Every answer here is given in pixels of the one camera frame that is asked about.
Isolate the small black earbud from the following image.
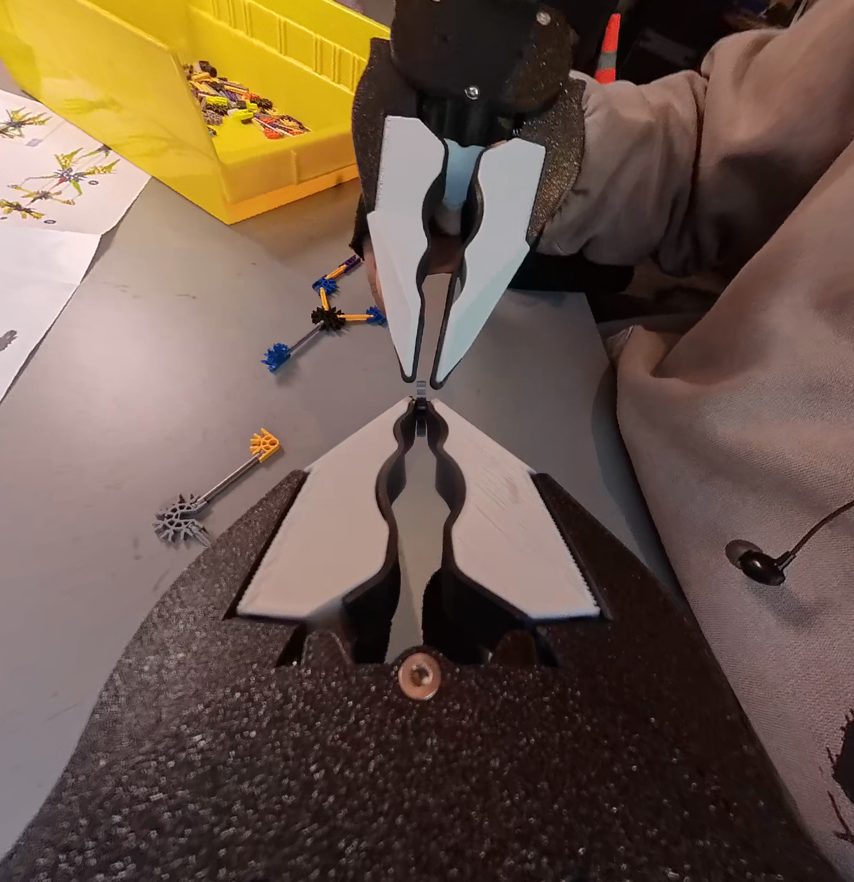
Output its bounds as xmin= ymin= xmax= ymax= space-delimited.
xmin=725 ymin=539 xmax=796 ymax=587

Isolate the white instruction sheet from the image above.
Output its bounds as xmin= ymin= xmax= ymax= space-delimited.
xmin=0 ymin=86 xmax=152 ymax=423

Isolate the pile of toy parts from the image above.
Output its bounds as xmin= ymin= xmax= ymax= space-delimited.
xmin=181 ymin=58 xmax=312 ymax=141

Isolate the blue yellow toy rod model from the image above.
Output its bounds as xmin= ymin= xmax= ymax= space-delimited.
xmin=261 ymin=254 xmax=388 ymax=373

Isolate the yellow parts bin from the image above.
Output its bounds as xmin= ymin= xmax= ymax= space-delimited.
xmin=0 ymin=0 xmax=393 ymax=225

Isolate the thin black cord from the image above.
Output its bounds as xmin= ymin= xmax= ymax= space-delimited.
xmin=778 ymin=492 xmax=854 ymax=562

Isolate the person's right forearm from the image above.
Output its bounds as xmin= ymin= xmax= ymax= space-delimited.
xmin=537 ymin=65 xmax=720 ymax=277

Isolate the grey desk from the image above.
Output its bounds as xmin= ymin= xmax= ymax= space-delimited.
xmin=0 ymin=41 xmax=676 ymax=855

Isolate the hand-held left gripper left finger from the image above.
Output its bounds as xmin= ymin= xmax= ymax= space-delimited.
xmin=237 ymin=396 xmax=419 ymax=621

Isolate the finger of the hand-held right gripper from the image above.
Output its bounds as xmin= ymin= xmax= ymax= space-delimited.
xmin=367 ymin=116 xmax=448 ymax=383
xmin=430 ymin=140 xmax=548 ymax=390

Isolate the person's right hand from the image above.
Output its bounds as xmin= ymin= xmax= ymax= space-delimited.
xmin=362 ymin=237 xmax=389 ymax=325

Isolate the black rounded object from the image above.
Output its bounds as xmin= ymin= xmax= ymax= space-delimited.
xmin=513 ymin=251 xmax=676 ymax=325

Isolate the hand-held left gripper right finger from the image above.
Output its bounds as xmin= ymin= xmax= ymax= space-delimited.
xmin=423 ymin=398 xmax=601 ymax=623

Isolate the orange striped object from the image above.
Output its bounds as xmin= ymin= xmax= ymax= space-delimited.
xmin=595 ymin=12 xmax=622 ymax=85

